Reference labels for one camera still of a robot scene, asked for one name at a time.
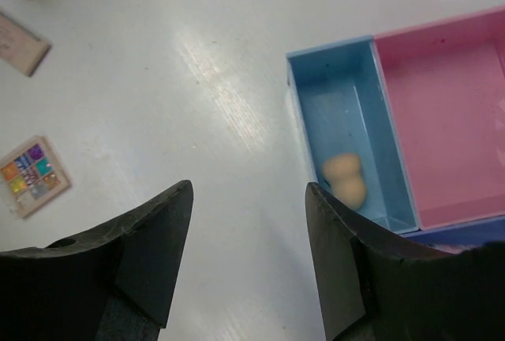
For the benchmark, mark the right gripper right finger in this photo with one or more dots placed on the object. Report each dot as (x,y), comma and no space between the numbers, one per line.
(376,284)

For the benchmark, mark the pink rectangular compact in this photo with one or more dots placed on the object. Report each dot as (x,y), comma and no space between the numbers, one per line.
(20,48)

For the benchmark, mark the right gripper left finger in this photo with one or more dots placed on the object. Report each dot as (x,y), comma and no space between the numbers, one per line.
(114,281)

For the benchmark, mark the colourful square eyeshadow palette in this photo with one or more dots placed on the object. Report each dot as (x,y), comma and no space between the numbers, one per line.
(33,176)

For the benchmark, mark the pink blue organizer box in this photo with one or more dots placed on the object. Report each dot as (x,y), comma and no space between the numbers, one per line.
(423,108)

